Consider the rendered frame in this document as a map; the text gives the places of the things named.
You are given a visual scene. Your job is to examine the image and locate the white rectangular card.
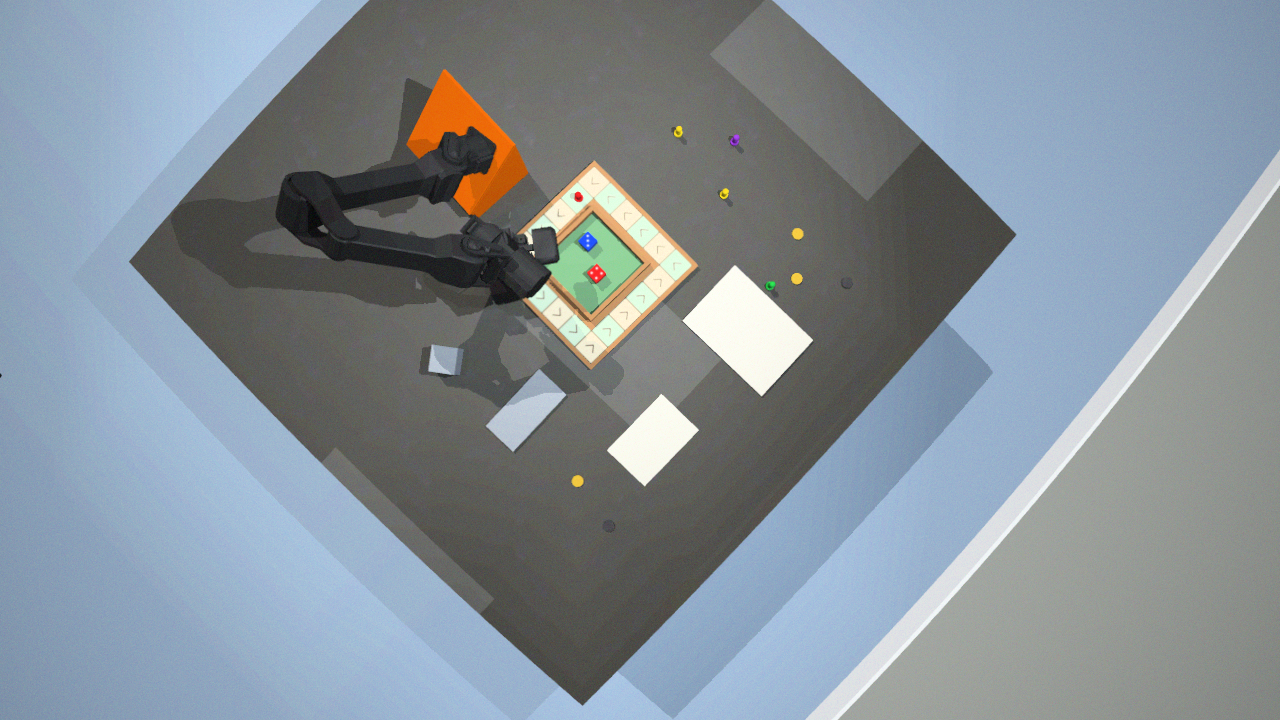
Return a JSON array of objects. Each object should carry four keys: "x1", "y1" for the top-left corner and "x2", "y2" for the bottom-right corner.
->
[{"x1": 607, "y1": 395, "x2": 698, "y2": 486}]

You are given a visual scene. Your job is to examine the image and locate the white rectangular sheet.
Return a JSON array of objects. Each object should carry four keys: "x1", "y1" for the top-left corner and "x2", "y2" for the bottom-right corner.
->
[{"x1": 684, "y1": 266, "x2": 813, "y2": 396}]

